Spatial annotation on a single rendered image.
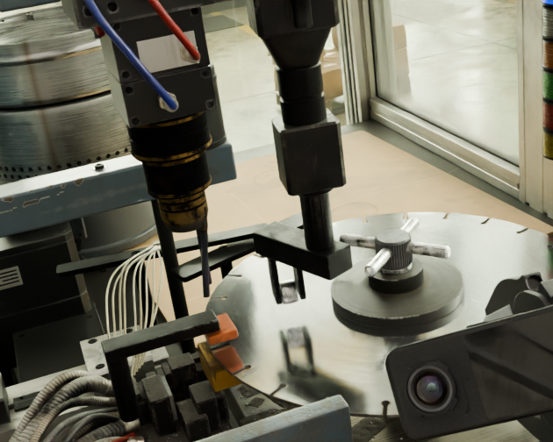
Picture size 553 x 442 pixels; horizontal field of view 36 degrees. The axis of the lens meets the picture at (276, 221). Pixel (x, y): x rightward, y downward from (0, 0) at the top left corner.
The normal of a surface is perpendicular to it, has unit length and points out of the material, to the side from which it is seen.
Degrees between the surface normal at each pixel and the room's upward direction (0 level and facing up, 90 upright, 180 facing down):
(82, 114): 90
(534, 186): 90
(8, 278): 90
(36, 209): 90
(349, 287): 5
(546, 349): 61
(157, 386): 0
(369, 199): 0
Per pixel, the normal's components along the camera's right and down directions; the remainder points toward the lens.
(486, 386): -0.43, -0.07
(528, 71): -0.94, 0.25
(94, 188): 0.33, 0.34
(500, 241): -0.13, -0.91
